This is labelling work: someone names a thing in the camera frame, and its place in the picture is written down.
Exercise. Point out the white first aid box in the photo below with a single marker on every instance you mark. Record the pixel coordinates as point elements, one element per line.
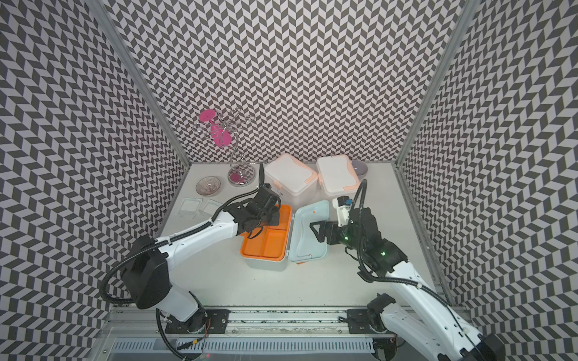
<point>292,180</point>
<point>337,176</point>

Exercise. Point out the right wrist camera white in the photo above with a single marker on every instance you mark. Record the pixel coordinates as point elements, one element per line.
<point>342,205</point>

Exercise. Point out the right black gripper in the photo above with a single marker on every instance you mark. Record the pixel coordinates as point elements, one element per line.
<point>334,232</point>

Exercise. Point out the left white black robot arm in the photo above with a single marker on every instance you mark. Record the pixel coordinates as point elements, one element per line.
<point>143,277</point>

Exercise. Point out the middle white first aid box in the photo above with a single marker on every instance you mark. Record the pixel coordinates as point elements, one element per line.
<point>292,180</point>

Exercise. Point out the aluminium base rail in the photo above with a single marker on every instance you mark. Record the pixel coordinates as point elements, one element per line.
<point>258,321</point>

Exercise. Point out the blue first aid kit box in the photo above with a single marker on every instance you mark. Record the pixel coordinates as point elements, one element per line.
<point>302,245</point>

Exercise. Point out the silver wire stand pink ornaments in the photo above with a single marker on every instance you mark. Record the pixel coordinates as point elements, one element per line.
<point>224,130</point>

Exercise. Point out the small clear glass bowl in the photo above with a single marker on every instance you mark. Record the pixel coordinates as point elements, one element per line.
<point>208,186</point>

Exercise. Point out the right white first aid box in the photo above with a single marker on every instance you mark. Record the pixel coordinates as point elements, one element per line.
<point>337,176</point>

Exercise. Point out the orange tray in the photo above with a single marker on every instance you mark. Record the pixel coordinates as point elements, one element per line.
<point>271,243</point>

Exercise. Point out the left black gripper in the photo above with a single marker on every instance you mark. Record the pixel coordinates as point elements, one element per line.
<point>269,210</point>

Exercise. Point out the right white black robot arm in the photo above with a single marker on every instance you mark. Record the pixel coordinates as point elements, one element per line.
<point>436,332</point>

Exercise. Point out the small grey round bowl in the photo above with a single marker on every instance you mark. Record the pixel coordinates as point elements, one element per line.
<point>360,167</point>

